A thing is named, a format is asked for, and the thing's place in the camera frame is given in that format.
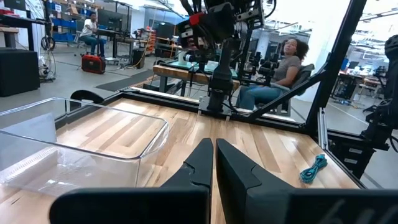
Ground black table edge rail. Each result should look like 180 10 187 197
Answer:
102 91 368 189

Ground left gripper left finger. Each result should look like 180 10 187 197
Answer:
49 138 215 224

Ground black office chair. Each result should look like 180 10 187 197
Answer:
257 63 315 118

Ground black cable coil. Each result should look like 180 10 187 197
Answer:
40 35 56 51

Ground clear plastic bin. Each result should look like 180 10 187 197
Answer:
0 96 170 197

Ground black curved handle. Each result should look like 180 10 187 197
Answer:
70 90 105 112

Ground black frame post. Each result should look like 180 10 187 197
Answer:
304 0 368 134

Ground black computer monitor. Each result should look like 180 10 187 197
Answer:
96 8 124 31

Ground red black toolbox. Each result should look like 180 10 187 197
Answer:
81 53 106 75

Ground black floor mat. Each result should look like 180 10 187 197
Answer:
95 68 155 93

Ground wooden workbench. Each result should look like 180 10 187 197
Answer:
152 60 242 94

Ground black waste bin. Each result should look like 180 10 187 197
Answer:
132 48 146 69

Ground black cabinet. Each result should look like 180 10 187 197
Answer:
0 48 40 97

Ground teal USB-C cable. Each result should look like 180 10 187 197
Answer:
298 154 328 184

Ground black diagonal frame brace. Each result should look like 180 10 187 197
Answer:
245 62 332 122

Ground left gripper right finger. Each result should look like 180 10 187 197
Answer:
216 138 398 224

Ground person seated on chair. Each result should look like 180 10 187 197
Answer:
236 37 310 111

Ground red parts rack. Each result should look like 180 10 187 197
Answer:
145 26 156 54

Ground shelf with blue bins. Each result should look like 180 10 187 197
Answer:
46 0 103 43

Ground person seated at desk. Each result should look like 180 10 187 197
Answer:
79 12 106 58

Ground black desk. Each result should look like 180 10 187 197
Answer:
0 14 47 52

